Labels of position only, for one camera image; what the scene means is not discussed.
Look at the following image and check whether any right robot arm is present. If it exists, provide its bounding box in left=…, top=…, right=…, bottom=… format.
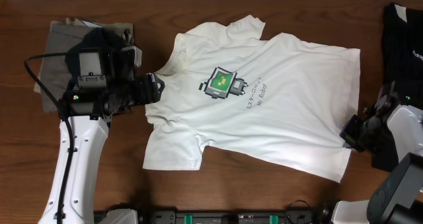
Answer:
left=329, top=81, right=422, bottom=224

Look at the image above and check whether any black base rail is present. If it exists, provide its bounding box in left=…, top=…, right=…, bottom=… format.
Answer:
left=93, top=202, right=331, bottom=224

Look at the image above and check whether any black folded garment with logo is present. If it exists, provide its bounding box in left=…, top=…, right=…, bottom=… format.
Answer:
left=65, top=28, right=134, bottom=86

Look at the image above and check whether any white printed t-shirt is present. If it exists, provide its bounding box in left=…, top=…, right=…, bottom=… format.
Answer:
left=143, top=16, right=360, bottom=182

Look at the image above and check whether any grey folded garment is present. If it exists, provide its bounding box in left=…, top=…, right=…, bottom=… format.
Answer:
left=40, top=24, right=91, bottom=100

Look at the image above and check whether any beige folded garment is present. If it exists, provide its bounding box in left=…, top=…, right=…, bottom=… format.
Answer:
left=38, top=19, right=134, bottom=80

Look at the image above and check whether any black t-shirt on right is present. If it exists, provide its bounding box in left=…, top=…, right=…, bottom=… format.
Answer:
left=371, top=1, right=423, bottom=172

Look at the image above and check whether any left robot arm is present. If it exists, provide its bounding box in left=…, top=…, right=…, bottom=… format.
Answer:
left=40, top=73, right=165, bottom=223

